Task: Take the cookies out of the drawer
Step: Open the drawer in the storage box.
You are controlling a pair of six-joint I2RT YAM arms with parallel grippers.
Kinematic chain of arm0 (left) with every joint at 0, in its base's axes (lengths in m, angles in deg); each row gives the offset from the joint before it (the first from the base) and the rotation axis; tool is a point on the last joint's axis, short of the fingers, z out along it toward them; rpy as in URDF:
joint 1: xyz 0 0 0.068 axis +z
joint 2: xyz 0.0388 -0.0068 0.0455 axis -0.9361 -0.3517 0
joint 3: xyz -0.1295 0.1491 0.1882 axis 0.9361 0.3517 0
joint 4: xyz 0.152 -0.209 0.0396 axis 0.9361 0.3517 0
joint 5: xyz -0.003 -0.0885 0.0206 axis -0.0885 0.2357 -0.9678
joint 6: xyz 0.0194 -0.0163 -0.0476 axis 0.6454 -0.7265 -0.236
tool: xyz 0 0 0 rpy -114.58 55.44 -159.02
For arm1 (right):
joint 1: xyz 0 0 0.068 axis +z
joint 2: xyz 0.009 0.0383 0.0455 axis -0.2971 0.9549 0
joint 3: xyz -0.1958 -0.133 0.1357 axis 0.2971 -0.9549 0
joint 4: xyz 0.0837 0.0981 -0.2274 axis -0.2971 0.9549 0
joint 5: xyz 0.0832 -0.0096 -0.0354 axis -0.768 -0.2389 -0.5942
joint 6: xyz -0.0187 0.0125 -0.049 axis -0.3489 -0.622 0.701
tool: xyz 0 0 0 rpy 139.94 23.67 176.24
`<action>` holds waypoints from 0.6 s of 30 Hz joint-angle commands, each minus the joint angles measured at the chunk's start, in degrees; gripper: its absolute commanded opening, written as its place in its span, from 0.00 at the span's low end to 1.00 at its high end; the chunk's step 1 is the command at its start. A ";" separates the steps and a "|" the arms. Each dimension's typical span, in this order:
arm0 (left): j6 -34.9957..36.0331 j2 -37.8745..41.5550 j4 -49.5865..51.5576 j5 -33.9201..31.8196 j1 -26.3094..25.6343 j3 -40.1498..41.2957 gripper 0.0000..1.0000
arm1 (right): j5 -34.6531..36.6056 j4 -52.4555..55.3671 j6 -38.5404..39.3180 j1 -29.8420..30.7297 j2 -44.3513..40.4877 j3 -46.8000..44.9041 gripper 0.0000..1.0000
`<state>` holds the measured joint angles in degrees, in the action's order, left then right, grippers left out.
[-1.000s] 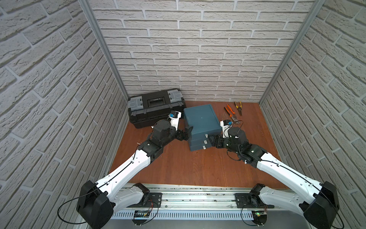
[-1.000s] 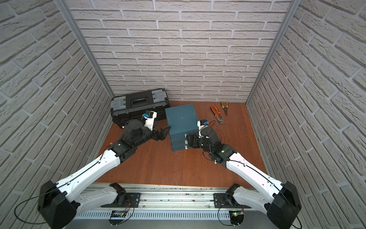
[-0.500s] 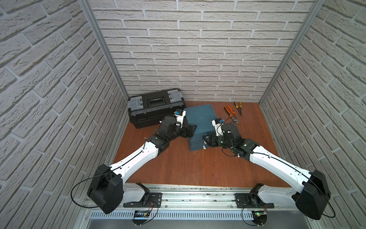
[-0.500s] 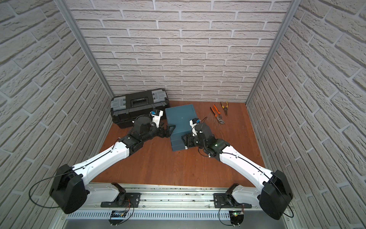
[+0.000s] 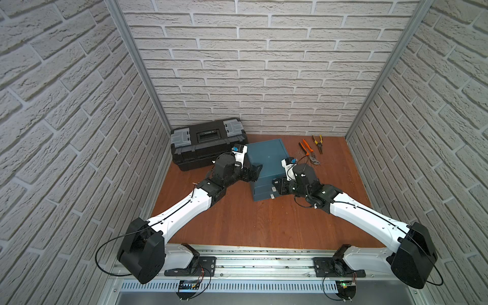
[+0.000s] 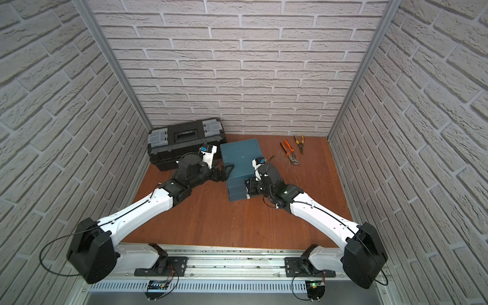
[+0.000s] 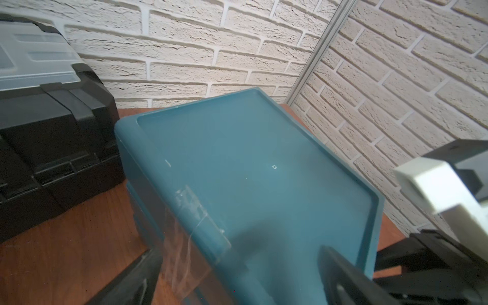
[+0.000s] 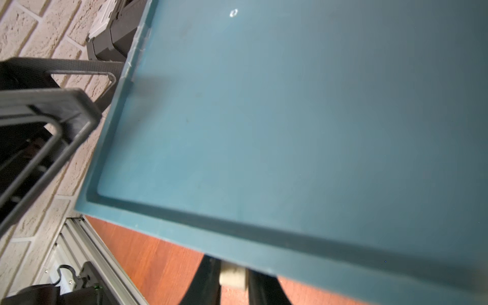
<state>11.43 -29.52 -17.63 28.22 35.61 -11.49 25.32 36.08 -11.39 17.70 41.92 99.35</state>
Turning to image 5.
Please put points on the left corner aluminium profile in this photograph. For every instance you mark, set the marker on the left corner aluminium profile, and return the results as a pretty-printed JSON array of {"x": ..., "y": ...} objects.
[{"x": 130, "y": 43}]

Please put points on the right corner aluminium profile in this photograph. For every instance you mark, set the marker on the right corner aluminium profile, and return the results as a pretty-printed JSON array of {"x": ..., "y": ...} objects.
[{"x": 412, "y": 26}]

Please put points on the teal drawer cabinet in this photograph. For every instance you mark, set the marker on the teal drawer cabinet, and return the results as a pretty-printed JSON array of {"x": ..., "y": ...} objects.
[{"x": 269, "y": 154}]

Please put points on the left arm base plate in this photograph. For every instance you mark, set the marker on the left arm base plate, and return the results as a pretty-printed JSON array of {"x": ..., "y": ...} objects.
[{"x": 206, "y": 266}]

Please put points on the orange handled pliers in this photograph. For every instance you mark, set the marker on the orange handled pliers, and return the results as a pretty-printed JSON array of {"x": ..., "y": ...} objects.
[{"x": 309, "y": 152}]

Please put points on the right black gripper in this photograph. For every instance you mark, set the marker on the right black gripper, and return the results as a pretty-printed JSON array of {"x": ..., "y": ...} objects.
[{"x": 279, "y": 183}]

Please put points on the left controller board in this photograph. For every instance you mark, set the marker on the left controller board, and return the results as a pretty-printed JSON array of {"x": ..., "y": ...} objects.
[{"x": 188, "y": 289}]

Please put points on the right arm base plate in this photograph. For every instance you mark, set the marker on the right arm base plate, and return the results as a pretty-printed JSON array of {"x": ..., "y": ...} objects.
[{"x": 330, "y": 267}]

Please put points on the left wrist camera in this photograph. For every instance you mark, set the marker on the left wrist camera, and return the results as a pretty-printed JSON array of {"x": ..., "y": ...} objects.
[{"x": 239, "y": 152}]

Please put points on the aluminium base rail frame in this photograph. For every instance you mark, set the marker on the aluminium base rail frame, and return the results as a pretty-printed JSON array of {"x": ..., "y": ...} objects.
[{"x": 262, "y": 272}]

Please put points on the black plastic toolbox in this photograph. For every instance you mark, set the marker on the black plastic toolbox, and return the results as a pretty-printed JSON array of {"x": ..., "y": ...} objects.
[{"x": 197, "y": 146}]

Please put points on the right controller board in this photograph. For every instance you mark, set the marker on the right controller board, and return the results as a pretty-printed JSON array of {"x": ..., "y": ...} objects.
[{"x": 346, "y": 290}]

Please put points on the yellow handled pliers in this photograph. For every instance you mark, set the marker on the yellow handled pliers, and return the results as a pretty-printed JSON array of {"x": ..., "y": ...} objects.
[{"x": 319, "y": 143}]

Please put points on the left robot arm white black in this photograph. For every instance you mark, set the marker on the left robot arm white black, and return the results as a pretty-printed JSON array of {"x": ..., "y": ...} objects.
[{"x": 144, "y": 250}]

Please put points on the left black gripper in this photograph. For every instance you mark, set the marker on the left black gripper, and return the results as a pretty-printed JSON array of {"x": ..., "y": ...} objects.
[{"x": 251, "y": 172}]

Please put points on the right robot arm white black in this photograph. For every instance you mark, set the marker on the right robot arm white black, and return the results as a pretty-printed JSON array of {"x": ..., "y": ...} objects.
[{"x": 408, "y": 253}]

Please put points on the controller board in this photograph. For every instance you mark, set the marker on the controller board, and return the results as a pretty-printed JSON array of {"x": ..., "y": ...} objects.
[
  {"x": 188, "y": 289},
  {"x": 346, "y": 290}
]

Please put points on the teal bottom drawer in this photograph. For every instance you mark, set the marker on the teal bottom drawer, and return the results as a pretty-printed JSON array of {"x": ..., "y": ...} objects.
[{"x": 265, "y": 193}]

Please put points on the corner aluminium profile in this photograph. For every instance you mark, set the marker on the corner aluminium profile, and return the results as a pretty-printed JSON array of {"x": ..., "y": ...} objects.
[
  {"x": 130, "y": 43},
  {"x": 412, "y": 26}
]

